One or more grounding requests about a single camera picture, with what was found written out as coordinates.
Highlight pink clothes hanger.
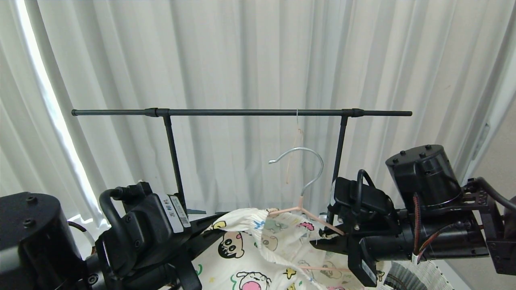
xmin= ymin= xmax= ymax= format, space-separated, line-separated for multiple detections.
xmin=285 ymin=110 xmax=304 ymax=185
xmin=266 ymin=147 xmax=353 ymax=275

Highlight white curtain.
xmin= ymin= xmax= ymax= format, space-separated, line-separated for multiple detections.
xmin=0 ymin=0 xmax=516 ymax=260

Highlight cream printed garment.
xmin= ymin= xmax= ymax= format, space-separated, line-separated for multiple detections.
xmin=191 ymin=207 xmax=386 ymax=290

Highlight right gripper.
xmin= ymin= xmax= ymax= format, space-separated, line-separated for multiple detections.
xmin=347 ymin=226 xmax=416 ymax=287

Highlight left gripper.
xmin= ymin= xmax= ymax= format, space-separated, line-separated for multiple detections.
xmin=121 ymin=246 xmax=202 ymax=290

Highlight black clothes rack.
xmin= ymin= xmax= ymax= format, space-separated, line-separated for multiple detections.
xmin=72 ymin=108 xmax=413 ymax=226

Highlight black cable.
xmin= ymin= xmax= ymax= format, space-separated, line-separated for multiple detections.
xmin=356 ymin=169 xmax=376 ymax=214
xmin=99 ymin=187 xmax=135 ymax=246
xmin=475 ymin=176 xmax=516 ymax=212

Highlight white laundry basket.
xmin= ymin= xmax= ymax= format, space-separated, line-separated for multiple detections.
xmin=381 ymin=260 xmax=454 ymax=290

